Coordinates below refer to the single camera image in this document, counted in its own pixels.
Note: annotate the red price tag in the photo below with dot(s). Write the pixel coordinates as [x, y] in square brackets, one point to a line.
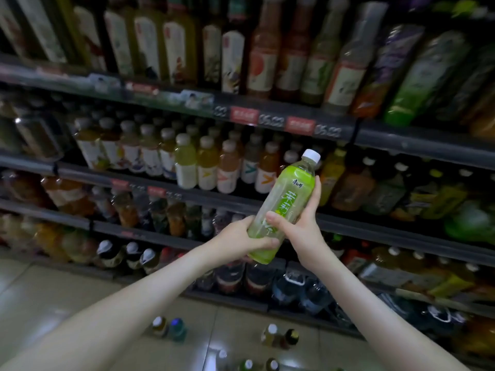
[300, 125]
[244, 116]

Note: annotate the picture shelf label strip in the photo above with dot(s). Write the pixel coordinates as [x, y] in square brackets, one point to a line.
[100, 81]
[193, 100]

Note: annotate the dark grey store shelving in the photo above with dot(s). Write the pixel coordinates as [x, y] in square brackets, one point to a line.
[402, 135]

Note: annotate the teal bottle blue cap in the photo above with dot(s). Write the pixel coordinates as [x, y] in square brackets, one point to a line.
[176, 329]

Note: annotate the amber tea bottle white cap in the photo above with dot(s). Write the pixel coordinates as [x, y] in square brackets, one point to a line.
[158, 326]

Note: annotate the cola bottle red label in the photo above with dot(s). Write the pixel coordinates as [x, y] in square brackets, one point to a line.
[290, 337]

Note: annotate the person's left forearm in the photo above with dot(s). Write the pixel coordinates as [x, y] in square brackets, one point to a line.
[100, 320]

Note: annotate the person's left hand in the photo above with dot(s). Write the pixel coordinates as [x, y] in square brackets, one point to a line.
[236, 243]

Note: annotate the orange juice bottle white cap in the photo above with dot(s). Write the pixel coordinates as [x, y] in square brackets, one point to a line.
[269, 334]

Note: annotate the person's right forearm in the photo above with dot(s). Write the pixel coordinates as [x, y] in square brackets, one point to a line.
[387, 320]

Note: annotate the row of large water jugs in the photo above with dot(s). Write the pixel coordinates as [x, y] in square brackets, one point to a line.
[286, 286]

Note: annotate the person's right hand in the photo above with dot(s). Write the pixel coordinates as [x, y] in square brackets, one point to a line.
[309, 239]

